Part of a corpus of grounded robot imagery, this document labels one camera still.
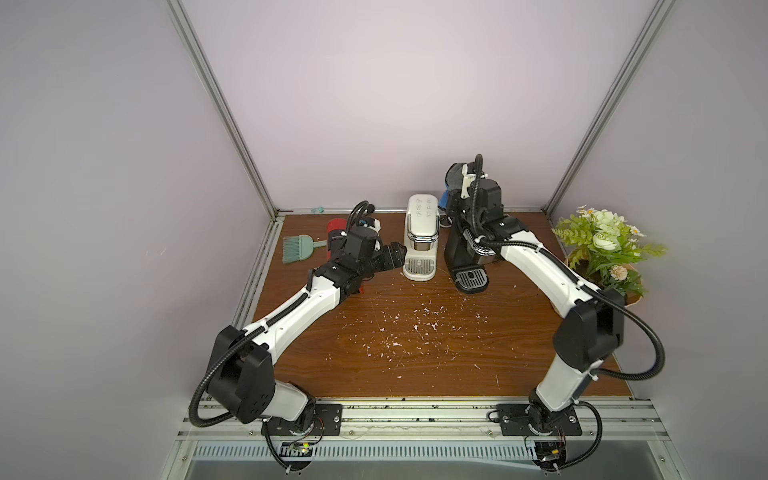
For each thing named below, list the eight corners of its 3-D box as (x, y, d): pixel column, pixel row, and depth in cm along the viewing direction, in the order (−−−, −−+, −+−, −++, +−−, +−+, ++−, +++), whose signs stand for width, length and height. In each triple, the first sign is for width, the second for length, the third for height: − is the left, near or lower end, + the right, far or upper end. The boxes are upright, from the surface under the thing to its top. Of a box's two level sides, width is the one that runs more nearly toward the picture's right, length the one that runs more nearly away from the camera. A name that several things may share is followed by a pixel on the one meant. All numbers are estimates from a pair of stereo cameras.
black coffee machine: (459, 295, 98) (468, 269, 85) (442, 252, 110) (448, 223, 97) (489, 290, 99) (503, 262, 87) (470, 248, 111) (480, 218, 98)
